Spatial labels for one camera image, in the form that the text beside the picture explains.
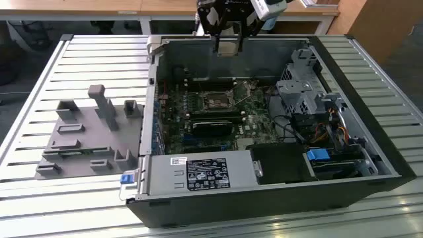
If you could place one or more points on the green RAM stick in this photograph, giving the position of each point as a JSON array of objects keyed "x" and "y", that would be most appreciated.
[{"x": 87, "y": 151}]

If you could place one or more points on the black graphics card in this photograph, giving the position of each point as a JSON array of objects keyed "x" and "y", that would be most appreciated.
[{"x": 211, "y": 128}]

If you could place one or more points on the wooden cabinet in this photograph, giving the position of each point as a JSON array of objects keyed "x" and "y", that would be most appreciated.
[{"x": 383, "y": 22}]

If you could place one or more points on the black CPU socket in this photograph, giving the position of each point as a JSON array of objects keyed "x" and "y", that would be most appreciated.
[{"x": 217, "y": 101}]

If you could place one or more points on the black open PC case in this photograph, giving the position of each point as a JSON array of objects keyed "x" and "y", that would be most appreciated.
[{"x": 231, "y": 208}]

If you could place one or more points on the square silver CPU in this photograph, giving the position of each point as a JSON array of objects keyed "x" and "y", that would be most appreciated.
[{"x": 229, "y": 47}]

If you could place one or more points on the grey plastic parts rack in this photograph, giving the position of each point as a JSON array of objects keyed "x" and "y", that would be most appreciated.
[{"x": 90, "y": 129}]

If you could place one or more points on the blue disk carrier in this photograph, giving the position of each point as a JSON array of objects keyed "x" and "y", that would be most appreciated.
[{"x": 318, "y": 155}]

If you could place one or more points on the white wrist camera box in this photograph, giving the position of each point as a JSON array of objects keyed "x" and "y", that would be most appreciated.
[{"x": 267, "y": 8}]

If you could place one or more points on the wooden desk with white frame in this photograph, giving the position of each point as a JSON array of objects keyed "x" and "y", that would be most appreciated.
[{"x": 99, "y": 7}]

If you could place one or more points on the green motherboard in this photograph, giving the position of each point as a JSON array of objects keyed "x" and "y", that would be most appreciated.
[{"x": 258, "y": 124}]

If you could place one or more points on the silver metal drive cage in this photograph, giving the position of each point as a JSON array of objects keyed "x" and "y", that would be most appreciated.
[{"x": 298, "y": 94}]

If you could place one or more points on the silver power supply unit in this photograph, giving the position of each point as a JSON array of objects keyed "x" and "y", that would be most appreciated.
[{"x": 165, "y": 173}]

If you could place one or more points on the small silver heatsink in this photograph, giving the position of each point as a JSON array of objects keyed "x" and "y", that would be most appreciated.
[{"x": 247, "y": 143}]

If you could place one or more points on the blue plastic latch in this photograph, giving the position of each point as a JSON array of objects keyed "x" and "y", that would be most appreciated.
[{"x": 126, "y": 179}]

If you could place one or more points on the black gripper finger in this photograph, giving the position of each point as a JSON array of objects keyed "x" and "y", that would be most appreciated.
[
  {"x": 241, "y": 37},
  {"x": 218, "y": 44}
]

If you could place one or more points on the black plastic fan shroud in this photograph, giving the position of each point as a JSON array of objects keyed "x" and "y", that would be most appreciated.
[{"x": 281, "y": 161}]

